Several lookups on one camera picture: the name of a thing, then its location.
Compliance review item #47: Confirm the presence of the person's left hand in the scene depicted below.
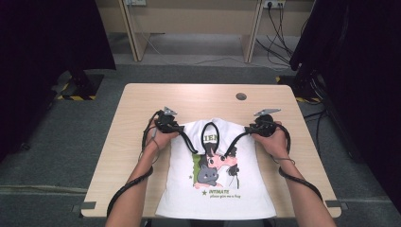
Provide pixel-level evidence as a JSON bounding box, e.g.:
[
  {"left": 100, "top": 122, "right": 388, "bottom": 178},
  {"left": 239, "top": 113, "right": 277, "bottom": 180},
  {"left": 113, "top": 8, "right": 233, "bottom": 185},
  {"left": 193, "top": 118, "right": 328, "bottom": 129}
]
[{"left": 147, "top": 125, "right": 180, "bottom": 152}]

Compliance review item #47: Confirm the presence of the thin grey floor cable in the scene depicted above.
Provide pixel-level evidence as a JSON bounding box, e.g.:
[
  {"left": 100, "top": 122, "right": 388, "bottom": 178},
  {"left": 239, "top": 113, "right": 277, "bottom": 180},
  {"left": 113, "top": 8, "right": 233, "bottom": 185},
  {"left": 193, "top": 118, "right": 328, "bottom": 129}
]
[{"left": 138, "top": 31, "right": 285, "bottom": 69}]

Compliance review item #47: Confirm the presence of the left hand-held gripper black cable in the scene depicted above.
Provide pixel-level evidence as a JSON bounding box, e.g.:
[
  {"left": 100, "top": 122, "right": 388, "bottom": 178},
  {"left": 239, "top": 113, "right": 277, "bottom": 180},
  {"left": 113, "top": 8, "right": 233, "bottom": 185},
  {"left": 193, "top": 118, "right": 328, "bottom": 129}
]
[{"left": 107, "top": 110, "right": 166, "bottom": 218}]

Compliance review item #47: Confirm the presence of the black metal stand base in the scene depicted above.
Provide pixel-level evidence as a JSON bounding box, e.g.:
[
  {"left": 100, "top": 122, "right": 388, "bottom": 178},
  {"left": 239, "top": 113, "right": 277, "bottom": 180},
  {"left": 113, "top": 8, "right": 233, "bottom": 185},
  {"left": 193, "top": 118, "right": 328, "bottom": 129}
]
[{"left": 51, "top": 69, "right": 105, "bottom": 101}]

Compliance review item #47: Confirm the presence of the white power socket with plugs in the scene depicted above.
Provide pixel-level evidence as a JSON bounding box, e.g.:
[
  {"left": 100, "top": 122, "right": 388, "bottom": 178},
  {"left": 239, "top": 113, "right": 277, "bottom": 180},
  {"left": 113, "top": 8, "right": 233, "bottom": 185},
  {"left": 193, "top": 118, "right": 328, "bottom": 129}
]
[{"left": 263, "top": 0, "right": 287, "bottom": 9}]

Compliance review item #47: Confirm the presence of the hand-held gripper black cable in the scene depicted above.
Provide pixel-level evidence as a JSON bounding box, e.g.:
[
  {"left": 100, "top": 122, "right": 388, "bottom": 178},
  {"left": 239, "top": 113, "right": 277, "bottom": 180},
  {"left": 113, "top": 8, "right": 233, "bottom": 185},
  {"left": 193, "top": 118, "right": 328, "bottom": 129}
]
[
  {"left": 107, "top": 110, "right": 166, "bottom": 218},
  {"left": 270, "top": 121, "right": 324, "bottom": 202}
]

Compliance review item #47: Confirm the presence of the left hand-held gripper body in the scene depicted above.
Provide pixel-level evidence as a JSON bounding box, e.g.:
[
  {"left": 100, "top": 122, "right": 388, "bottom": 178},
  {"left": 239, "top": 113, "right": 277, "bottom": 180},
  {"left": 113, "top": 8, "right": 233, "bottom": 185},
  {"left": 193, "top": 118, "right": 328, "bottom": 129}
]
[{"left": 154, "top": 106, "right": 179, "bottom": 133}]

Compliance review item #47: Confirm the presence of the white printed tank top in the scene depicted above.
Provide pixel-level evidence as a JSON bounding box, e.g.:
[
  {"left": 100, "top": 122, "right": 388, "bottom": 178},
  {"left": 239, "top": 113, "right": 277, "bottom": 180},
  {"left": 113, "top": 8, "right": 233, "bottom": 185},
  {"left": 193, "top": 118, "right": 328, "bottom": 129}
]
[{"left": 155, "top": 117, "right": 278, "bottom": 220}]

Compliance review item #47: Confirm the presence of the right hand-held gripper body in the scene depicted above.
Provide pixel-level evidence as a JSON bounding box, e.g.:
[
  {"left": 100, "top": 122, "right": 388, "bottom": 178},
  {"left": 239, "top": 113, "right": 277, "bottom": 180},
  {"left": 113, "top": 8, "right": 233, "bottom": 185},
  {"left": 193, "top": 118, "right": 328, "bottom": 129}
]
[{"left": 252, "top": 108, "right": 282, "bottom": 138}]

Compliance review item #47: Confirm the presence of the person's right hand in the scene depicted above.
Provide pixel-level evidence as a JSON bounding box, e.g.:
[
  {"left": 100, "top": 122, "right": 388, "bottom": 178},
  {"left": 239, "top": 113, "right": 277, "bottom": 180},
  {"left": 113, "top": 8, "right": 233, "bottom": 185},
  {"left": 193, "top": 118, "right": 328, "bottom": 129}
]
[{"left": 252, "top": 121, "right": 289, "bottom": 160}]

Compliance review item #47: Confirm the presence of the black power cable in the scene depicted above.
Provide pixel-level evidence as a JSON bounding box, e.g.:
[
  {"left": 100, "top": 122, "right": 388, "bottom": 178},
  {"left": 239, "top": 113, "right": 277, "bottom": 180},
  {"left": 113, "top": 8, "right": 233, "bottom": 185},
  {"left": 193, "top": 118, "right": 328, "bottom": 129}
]
[{"left": 254, "top": 3, "right": 296, "bottom": 68}]

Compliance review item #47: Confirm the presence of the beige wooden desk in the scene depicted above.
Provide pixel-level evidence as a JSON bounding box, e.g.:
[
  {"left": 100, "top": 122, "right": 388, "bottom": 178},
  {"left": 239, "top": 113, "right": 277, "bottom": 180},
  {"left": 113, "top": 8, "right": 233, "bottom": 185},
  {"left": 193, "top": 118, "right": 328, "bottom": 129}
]
[{"left": 94, "top": 0, "right": 316, "bottom": 63}]

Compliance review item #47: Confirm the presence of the yellow black hazard tape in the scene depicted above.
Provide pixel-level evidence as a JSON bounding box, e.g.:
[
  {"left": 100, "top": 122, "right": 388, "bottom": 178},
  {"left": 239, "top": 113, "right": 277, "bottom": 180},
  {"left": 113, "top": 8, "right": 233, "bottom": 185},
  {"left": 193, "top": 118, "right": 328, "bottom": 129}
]
[
  {"left": 275, "top": 75, "right": 323, "bottom": 104},
  {"left": 56, "top": 94, "right": 97, "bottom": 102}
]

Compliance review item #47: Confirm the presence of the black floor cable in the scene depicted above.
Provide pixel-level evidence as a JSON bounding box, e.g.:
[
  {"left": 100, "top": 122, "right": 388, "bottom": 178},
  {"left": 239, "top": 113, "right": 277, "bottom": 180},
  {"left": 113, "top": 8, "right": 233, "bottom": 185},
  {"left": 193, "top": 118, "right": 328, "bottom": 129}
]
[{"left": 304, "top": 108, "right": 329, "bottom": 155}]

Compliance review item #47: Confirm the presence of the right hand-held gripper black cable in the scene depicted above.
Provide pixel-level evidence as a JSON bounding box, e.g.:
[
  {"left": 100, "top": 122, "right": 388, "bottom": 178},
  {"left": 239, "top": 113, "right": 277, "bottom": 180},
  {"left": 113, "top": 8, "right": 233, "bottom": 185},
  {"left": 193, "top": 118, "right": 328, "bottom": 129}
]
[{"left": 270, "top": 121, "right": 324, "bottom": 202}]

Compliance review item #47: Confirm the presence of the black curtain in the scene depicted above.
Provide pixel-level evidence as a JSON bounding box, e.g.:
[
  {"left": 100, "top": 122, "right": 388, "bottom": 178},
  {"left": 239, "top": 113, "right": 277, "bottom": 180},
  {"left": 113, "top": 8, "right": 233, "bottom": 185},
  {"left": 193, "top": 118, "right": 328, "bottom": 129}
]
[
  {"left": 0, "top": 0, "right": 116, "bottom": 163},
  {"left": 288, "top": 0, "right": 401, "bottom": 216}
]

